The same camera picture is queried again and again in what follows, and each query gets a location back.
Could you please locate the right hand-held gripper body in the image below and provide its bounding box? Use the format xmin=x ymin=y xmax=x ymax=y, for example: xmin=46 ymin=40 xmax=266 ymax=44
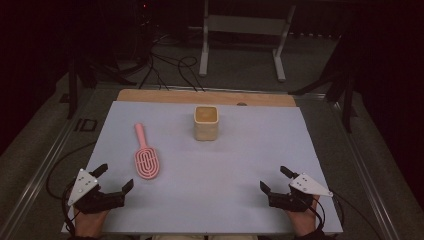
xmin=268 ymin=172 xmax=334 ymax=213

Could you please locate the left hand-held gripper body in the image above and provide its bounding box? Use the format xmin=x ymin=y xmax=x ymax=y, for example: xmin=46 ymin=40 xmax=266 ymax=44
xmin=67 ymin=168 xmax=126 ymax=215

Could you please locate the pink hairbrush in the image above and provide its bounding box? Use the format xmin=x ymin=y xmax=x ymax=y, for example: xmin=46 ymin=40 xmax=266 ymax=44
xmin=133 ymin=122 xmax=161 ymax=180

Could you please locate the beige square cup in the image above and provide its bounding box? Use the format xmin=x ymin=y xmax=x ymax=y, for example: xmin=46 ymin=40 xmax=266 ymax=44
xmin=193 ymin=105 xmax=220 ymax=142

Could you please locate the person's right hand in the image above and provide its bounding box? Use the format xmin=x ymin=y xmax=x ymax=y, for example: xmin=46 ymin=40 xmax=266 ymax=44
xmin=286 ymin=196 xmax=320 ymax=237

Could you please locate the person's left hand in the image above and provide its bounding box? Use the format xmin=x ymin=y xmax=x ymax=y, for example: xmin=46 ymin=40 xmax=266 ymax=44
xmin=74 ymin=209 xmax=109 ymax=238

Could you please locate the white table sheet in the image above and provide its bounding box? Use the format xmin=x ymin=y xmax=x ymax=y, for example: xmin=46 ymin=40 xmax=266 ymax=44
xmin=60 ymin=100 xmax=344 ymax=234

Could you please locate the white metal stand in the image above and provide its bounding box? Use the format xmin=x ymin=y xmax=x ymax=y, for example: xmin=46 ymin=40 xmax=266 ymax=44
xmin=198 ymin=0 xmax=297 ymax=83

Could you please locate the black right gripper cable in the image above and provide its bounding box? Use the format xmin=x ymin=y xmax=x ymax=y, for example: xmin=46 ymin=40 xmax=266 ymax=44
xmin=299 ymin=190 xmax=345 ymax=234

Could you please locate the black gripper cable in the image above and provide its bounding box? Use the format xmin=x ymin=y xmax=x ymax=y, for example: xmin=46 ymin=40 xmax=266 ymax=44
xmin=61 ymin=181 xmax=81 ymax=235
xmin=299 ymin=190 xmax=345 ymax=234

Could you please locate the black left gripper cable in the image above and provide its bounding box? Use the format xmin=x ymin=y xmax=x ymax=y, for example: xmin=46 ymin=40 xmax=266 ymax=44
xmin=61 ymin=181 xmax=81 ymax=235

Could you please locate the black floor bracket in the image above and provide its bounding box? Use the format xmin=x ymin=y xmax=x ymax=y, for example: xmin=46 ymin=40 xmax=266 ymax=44
xmin=73 ymin=118 xmax=99 ymax=133

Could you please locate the black floor cable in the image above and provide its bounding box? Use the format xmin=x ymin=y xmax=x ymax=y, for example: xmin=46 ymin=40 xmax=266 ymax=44
xmin=45 ymin=141 xmax=97 ymax=201

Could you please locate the aluminium rail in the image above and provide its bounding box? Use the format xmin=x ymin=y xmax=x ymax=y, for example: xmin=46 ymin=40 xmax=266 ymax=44
xmin=328 ymin=98 xmax=401 ymax=240
xmin=0 ymin=83 xmax=99 ymax=240

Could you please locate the black thin cable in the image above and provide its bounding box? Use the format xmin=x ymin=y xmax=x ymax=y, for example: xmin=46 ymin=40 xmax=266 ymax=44
xmin=138 ymin=49 xmax=172 ymax=91

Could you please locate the black looped cable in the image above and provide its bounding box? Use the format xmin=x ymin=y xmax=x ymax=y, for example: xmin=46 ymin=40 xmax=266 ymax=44
xmin=177 ymin=55 xmax=206 ymax=93

